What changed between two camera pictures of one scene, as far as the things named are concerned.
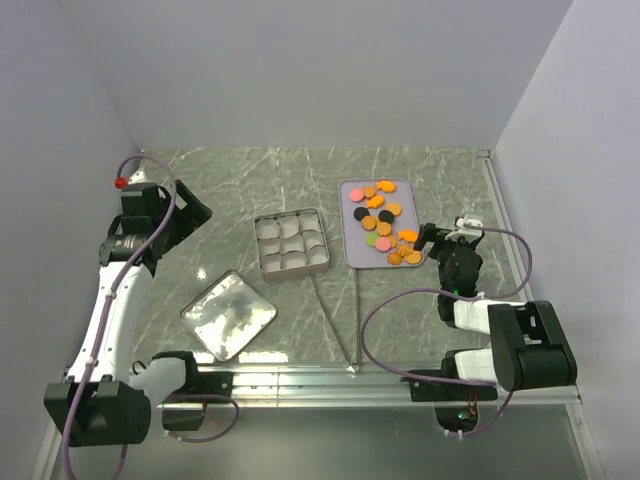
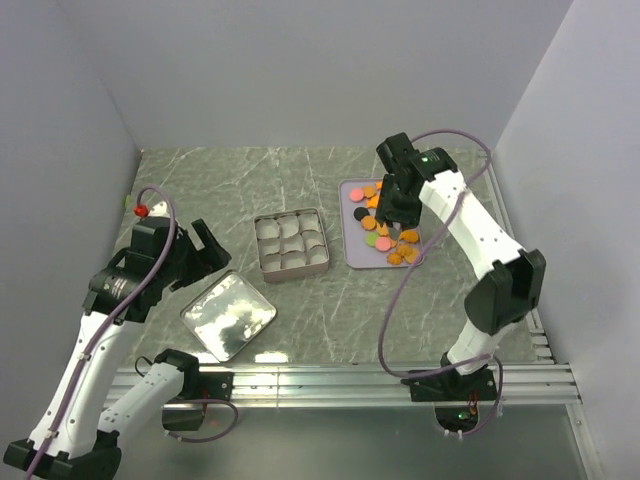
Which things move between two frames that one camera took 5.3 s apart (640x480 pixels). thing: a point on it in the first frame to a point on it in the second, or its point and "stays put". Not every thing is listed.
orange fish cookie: x=375 y=201 stays put
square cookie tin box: x=292 y=244 stays put
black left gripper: x=190 y=217 to x=206 y=260
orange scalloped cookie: x=369 y=223 stays put
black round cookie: x=360 y=212 stays put
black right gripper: x=430 y=233 to x=409 y=218
